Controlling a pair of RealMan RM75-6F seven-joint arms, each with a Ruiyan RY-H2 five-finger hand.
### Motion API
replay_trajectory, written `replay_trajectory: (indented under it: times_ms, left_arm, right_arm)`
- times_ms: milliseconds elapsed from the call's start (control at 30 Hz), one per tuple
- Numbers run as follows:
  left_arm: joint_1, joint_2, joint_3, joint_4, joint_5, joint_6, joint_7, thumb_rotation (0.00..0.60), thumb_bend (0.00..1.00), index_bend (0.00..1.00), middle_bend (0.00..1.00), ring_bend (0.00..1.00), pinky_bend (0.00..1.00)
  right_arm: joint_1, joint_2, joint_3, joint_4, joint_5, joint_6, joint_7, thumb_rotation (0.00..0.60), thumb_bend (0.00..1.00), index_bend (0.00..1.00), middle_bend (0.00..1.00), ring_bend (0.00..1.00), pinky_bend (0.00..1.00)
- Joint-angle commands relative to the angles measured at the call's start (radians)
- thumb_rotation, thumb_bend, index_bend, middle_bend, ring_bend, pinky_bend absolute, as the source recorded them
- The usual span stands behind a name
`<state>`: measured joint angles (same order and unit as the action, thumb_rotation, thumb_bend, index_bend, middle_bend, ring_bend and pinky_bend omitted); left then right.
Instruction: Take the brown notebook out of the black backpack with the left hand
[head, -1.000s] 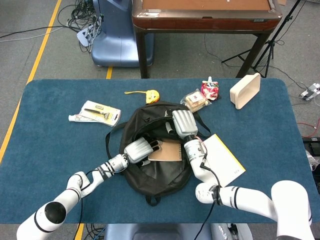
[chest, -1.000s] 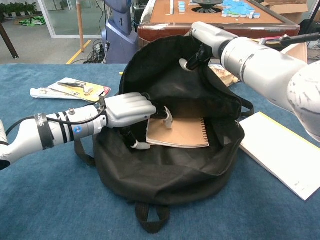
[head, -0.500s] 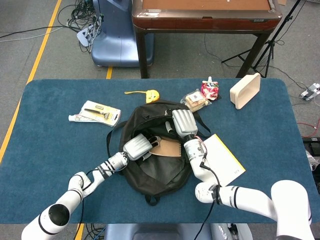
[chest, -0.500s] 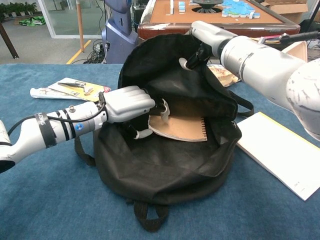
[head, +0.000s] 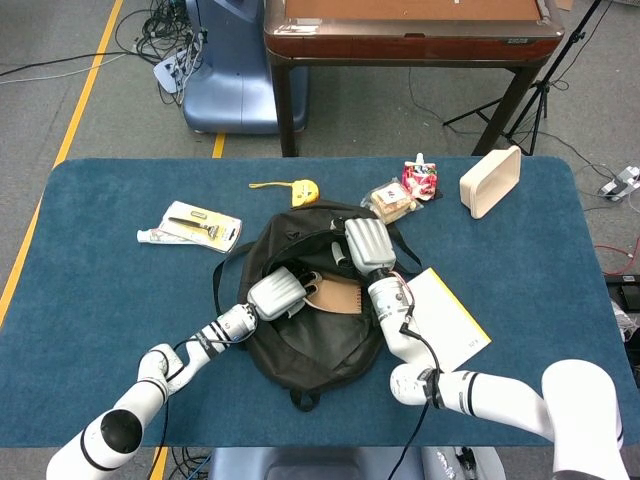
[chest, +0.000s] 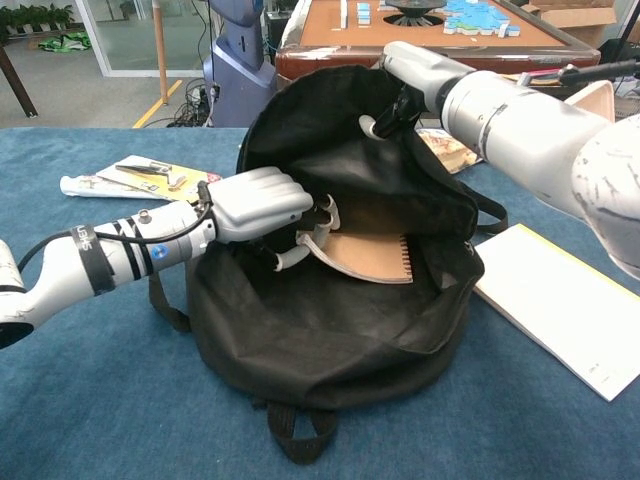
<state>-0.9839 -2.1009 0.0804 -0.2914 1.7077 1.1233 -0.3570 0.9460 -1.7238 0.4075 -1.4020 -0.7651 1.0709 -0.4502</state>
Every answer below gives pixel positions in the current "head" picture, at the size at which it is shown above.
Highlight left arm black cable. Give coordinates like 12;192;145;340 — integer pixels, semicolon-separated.
147;337;236;480

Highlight blue grey robot torso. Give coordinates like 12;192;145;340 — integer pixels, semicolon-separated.
207;446;506;480

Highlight white power strip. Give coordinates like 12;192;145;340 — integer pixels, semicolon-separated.
152;54;194;94

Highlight tangled floor cables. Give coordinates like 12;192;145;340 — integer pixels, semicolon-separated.
114;0;206;106

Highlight black tripod stand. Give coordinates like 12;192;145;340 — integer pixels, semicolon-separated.
443;0;606;156

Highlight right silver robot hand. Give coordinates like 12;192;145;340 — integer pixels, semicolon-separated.
329;215;398;275

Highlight black fabric backpack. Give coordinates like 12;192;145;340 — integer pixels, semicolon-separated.
212;198;424;412

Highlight razor in yellow blister pack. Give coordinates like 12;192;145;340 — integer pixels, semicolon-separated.
158;200;243;254

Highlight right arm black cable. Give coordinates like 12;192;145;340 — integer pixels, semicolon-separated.
387;319;444;480

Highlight brown mahjong table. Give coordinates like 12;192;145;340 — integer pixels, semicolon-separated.
263;0;566;157

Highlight yellow tape measure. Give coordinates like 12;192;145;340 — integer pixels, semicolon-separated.
248;179;321;209

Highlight red white snack pouch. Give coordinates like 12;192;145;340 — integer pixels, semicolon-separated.
401;152;444;201

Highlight grey power strip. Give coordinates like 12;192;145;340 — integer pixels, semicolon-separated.
599;166;640;201

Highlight sandwich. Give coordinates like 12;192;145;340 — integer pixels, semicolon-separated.
360;182;424;225

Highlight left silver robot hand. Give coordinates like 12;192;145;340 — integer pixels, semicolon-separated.
247;265;324;321

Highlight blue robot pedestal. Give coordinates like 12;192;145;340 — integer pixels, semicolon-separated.
182;0;309;135

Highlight blue carpet table cover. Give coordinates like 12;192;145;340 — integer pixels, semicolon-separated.
0;156;629;448

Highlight beige plastic container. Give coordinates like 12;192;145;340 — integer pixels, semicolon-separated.
459;145;523;220

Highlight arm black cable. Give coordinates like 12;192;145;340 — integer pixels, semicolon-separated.
147;337;236;480
387;319;444;480

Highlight white paper booklet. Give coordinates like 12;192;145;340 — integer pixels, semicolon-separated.
399;267;493;374

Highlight brown spiral notebook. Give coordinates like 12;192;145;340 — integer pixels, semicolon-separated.
303;277;364;315

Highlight red floor cable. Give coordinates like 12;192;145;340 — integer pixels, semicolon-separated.
594;243;640;277

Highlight white toothpaste tube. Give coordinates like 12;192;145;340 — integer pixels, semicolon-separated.
136;227;201;246

